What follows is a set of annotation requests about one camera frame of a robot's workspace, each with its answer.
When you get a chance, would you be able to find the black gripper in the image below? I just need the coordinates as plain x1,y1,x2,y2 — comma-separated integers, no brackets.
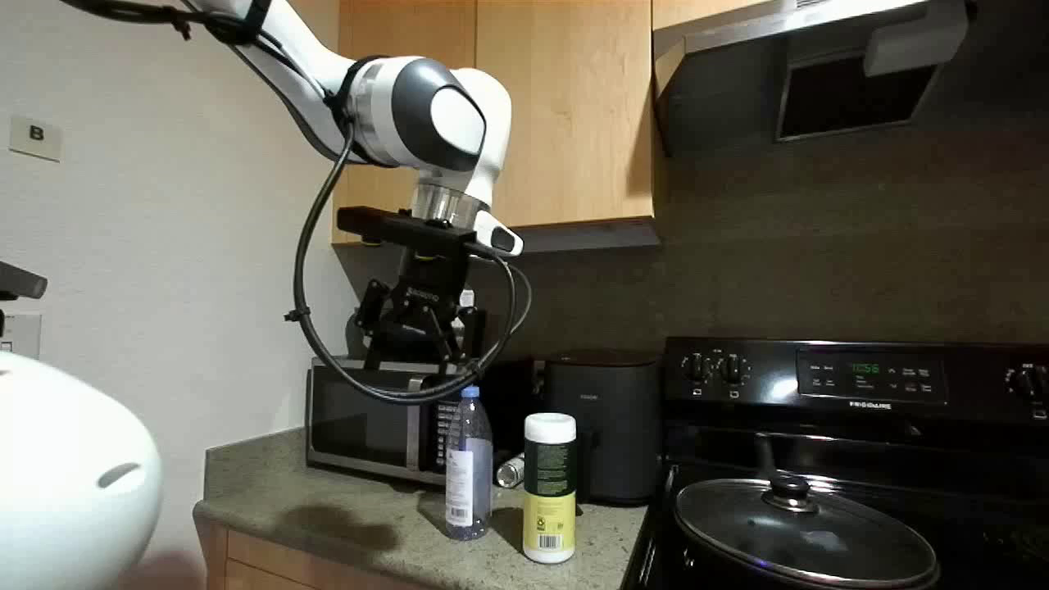
350,244,491,373

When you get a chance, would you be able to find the clear water bottle blue cap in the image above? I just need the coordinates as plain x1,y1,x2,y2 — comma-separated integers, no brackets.
438,384,499,539

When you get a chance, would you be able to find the green bottle with white lid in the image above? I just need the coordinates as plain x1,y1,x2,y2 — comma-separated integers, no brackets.
521,410,580,566

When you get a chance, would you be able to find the stainless steel microwave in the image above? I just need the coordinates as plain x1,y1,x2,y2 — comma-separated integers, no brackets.
301,357,486,485

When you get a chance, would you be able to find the small glass jar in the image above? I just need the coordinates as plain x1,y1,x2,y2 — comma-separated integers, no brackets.
491,451,532,492

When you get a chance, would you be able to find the black air fryer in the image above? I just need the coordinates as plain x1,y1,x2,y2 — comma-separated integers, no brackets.
532,355,664,507

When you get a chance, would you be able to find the wooden base cabinet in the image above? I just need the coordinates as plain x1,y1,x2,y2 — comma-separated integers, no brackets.
192,512,438,590

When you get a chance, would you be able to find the range hood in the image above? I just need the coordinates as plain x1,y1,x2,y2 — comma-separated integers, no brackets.
651,0,976,156

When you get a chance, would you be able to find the frying pan with glass lid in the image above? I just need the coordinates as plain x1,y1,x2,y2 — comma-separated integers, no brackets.
670,469,943,590

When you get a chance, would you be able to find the black electric stove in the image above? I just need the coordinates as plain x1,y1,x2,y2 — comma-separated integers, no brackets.
620,334,1049,590

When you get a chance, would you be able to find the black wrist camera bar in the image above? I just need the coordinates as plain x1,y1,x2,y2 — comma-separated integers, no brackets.
334,204,525,261

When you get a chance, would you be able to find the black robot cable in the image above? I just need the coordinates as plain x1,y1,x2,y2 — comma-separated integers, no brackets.
62,0,537,410

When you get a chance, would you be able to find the wooden wall cabinet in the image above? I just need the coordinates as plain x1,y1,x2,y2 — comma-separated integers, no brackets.
328,0,664,259

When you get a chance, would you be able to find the white wall switch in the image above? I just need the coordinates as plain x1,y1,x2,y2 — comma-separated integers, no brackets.
5,111,65,168

